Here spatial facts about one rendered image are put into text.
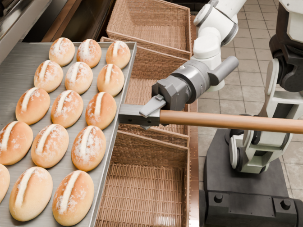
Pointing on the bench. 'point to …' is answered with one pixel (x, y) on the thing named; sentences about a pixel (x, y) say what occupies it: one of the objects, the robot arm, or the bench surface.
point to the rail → (12, 14)
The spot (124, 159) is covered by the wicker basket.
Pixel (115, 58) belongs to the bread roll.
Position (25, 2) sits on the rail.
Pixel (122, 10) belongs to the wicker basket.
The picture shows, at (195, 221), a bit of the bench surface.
